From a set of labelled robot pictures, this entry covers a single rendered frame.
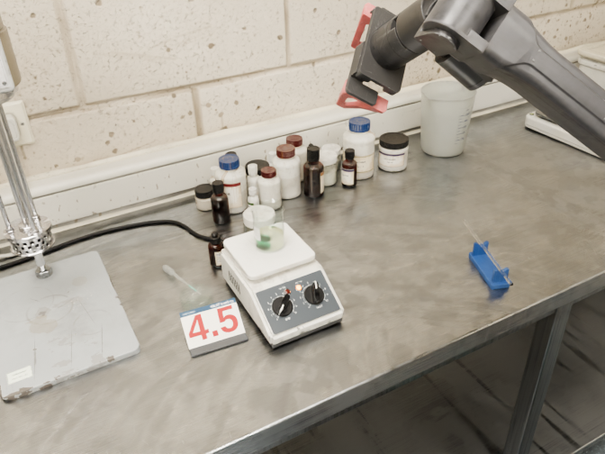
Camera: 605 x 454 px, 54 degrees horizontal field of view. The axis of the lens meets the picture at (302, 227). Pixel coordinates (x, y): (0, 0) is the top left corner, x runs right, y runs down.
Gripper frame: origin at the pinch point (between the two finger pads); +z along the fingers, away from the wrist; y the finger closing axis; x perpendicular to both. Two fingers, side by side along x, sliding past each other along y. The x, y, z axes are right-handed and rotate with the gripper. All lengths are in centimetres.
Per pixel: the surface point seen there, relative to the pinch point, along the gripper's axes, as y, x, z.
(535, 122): 35, -70, 33
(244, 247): -24.3, 0.6, 21.9
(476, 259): -14.7, -38.4, 10.6
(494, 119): 38, -66, 44
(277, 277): -28.4, -4.1, 16.3
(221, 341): -40.1, 0.9, 19.5
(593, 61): 59, -85, 30
